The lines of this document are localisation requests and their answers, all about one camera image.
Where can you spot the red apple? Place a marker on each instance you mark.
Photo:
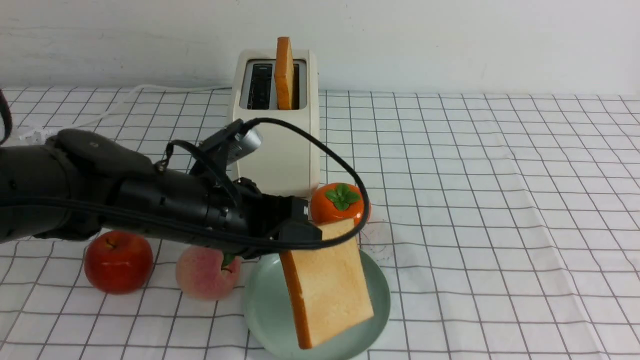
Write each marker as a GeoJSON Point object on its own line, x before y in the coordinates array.
{"type": "Point", "coordinates": [118, 262]}

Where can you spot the orange persimmon with green leaves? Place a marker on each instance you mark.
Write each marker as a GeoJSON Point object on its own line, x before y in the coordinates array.
{"type": "Point", "coordinates": [336, 201]}

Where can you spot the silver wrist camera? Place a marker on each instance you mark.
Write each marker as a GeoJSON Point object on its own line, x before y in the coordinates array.
{"type": "Point", "coordinates": [232, 143]}

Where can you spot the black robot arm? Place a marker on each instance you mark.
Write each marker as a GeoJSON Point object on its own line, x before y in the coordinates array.
{"type": "Point", "coordinates": [79, 182]}

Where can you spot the pink peach with leaf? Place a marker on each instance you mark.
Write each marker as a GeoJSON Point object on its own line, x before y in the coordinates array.
{"type": "Point", "coordinates": [207, 274]}

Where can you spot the toast slice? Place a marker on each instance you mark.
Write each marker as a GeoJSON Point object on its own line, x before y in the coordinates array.
{"type": "Point", "coordinates": [328, 291]}
{"type": "Point", "coordinates": [284, 74]}

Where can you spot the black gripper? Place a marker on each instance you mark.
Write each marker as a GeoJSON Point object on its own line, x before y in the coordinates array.
{"type": "Point", "coordinates": [276, 223]}

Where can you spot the light green plate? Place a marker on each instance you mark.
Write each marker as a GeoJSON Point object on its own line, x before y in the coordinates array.
{"type": "Point", "coordinates": [270, 320]}

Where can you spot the white checkered tablecloth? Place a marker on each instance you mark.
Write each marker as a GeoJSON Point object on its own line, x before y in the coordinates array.
{"type": "Point", "coordinates": [507, 227]}

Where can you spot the cream white toaster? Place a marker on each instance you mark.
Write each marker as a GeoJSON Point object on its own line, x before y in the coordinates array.
{"type": "Point", "coordinates": [285, 163]}

